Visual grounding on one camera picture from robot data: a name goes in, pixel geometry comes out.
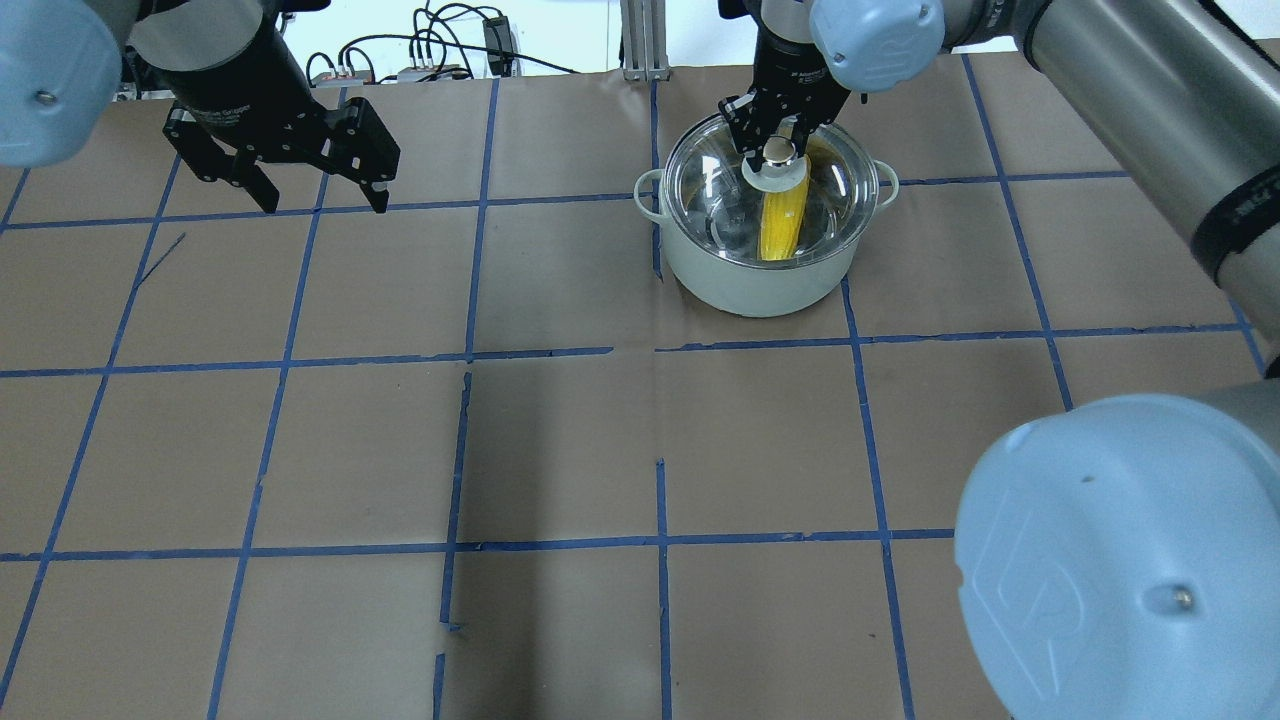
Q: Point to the pale green cooking pot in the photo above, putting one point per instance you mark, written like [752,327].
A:
[753,292]

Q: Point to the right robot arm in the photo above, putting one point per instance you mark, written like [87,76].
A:
[1019,274]

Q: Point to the yellow corn cob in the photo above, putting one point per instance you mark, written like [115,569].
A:
[796,212]

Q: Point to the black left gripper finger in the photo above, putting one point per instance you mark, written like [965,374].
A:
[210,162]
[358,146]

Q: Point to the aluminium frame post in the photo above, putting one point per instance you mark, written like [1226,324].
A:
[644,56]

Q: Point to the glass pot lid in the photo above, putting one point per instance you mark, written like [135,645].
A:
[715,199]

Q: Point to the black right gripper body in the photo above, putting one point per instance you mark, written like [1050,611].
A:
[787,68]

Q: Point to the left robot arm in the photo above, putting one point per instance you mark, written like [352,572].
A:
[63,60]

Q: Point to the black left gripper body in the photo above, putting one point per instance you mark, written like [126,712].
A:
[243,82]

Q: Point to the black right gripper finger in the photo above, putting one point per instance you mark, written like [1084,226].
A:
[742,130]
[803,126]

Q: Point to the black power brick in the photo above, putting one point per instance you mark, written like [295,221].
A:
[500,45]

